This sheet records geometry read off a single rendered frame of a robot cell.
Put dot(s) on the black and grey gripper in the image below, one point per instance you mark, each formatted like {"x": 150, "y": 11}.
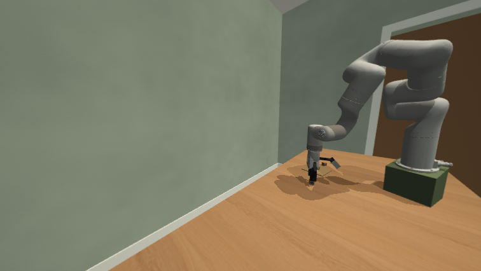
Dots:
{"x": 313, "y": 163}

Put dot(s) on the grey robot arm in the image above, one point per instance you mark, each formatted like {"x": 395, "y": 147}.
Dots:
{"x": 416, "y": 99}

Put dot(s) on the tan flat mat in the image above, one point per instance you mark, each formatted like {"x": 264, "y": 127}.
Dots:
{"x": 321, "y": 172}

